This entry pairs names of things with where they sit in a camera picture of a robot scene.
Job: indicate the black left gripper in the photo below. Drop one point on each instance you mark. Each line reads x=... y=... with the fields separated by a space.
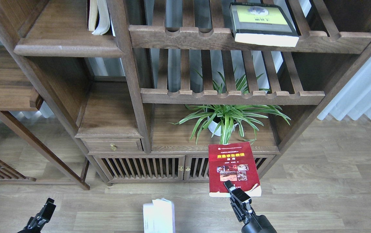
x=35 y=224

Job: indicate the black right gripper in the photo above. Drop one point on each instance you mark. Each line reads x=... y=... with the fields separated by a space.
x=240 y=203

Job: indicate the red cover book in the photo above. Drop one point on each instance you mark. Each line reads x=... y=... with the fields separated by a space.
x=234 y=162

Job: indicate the white lavender cover book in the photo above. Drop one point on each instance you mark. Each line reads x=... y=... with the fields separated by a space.
x=159 y=216

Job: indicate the thick yellow grey book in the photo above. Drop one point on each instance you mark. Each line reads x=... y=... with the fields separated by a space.
x=262 y=24

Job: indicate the upright cream books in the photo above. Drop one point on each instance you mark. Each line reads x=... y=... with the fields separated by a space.
x=99 y=21

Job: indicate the white plant pot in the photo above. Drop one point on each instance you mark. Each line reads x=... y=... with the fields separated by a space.
x=216 y=128

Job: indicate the green spider plant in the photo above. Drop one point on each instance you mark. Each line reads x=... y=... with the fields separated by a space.
x=250 y=114

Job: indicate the brass drawer knob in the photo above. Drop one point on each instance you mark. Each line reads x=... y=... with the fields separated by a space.
x=113 y=147

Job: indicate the large wooden bookshelf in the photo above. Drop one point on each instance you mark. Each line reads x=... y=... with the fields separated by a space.
x=128 y=89

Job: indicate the wooden side table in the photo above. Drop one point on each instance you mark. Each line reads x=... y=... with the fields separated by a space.
x=18 y=94

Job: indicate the white pleated curtain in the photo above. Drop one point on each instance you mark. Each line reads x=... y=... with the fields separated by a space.
x=354 y=100

